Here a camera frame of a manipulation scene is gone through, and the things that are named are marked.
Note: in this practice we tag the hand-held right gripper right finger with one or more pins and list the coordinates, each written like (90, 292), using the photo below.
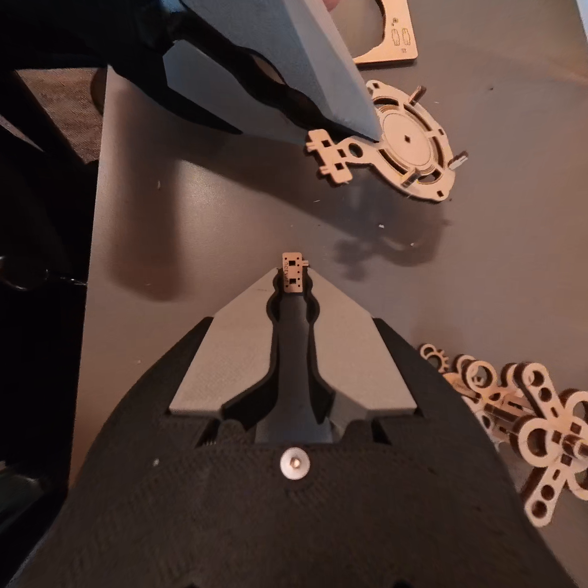
(363, 363)

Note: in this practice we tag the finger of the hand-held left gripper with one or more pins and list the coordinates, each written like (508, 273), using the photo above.
(298, 55)
(193, 69)

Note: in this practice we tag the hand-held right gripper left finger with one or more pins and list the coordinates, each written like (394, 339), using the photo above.
(229, 363)

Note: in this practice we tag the small wooden connector piece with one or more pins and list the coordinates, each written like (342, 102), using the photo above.
(288, 275)

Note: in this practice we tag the round wooden frame part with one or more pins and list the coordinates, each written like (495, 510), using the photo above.
(399, 151)

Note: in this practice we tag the plywood parts sheet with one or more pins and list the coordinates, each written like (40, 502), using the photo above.
(395, 53)

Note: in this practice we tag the person's left hand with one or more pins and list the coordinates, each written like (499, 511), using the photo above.
(331, 3)

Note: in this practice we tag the wooden flower-disc rod assembly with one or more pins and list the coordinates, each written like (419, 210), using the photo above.
(505, 404)

